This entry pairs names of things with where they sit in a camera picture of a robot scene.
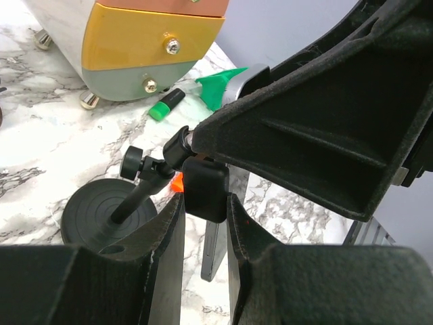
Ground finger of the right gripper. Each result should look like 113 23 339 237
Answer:
192 1 432 221

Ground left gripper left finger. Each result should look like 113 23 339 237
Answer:
1 194 185 324

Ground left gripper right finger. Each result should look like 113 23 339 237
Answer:
227 194 432 324

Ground black smartphone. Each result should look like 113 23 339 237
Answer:
201 64 270 282

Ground black phone stand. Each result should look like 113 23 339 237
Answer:
60 126 228 252

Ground orange highlighter marker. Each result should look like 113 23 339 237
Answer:
170 173 184 193

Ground green plastic bin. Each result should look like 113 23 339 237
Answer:
196 67 248 112

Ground green highlighter marker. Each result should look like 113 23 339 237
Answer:
148 88 185 121

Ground cream drawer cabinet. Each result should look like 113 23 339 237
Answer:
26 0 229 110

